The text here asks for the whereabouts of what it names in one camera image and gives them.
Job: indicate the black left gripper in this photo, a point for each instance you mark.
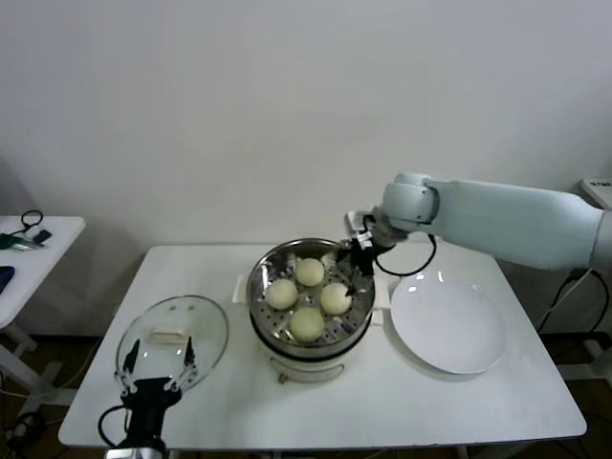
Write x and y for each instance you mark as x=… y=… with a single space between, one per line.
x=150 y=401

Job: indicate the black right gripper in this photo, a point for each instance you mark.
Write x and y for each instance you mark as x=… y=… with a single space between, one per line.
x=363 y=260

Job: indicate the white steamed baozi bun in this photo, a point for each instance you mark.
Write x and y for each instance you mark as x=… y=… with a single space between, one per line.
x=281 y=294
x=310 y=272
x=306 y=325
x=334 y=299

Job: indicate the round glass pot lid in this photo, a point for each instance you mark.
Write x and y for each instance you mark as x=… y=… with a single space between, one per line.
x=205 y=325

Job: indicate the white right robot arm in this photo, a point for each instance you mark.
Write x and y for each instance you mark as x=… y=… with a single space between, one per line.
x=502 y=215

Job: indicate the stainless steel steamer basket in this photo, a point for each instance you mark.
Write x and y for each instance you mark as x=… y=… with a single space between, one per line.
x=263 y=282

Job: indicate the white electric cooker base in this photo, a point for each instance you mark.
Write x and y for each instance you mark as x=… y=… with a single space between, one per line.
x=311 y=370

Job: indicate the white round plate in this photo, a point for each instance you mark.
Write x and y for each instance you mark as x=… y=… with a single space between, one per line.
x=444 y=325

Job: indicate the white side table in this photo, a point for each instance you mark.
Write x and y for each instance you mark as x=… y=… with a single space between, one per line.
x=52 y=248

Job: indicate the small black device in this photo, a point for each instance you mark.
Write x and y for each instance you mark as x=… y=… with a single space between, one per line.
x=43 y=235

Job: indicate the blue object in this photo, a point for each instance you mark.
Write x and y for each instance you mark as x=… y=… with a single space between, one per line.
x=5 y=277

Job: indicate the green tool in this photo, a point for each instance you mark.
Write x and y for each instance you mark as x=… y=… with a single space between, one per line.
x=7 y=240

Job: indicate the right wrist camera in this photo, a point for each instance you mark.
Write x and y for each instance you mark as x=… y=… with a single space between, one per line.
x=356 y=222

